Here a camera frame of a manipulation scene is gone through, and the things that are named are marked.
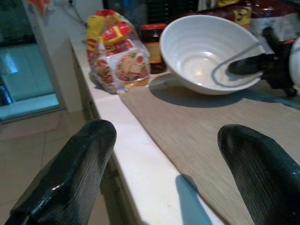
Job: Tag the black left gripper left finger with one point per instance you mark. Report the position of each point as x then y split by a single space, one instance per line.
70 178

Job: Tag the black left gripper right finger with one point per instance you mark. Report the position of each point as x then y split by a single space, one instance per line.
264 178

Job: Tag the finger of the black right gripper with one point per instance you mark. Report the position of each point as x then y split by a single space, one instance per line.
248 65
272 38

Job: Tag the white ribbed ceramic bowl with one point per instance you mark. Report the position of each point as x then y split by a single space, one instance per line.
197 49

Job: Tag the dark red patterned package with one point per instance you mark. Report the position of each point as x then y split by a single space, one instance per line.
274 10

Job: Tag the red yellow patterned snack bag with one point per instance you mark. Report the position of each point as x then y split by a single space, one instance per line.
235 11

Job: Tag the white counter cabinet front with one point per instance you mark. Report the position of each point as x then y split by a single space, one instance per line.
103 145

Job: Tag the beige woven placemat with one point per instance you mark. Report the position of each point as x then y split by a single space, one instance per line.
192 131

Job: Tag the red-lidded sauce jar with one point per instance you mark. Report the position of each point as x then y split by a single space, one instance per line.
153 47

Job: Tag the glass sliding door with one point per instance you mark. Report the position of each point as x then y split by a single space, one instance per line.
21 58

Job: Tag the yellow red instant noodle pack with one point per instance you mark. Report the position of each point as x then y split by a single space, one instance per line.
117 56

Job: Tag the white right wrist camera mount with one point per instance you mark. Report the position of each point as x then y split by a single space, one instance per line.
295 63

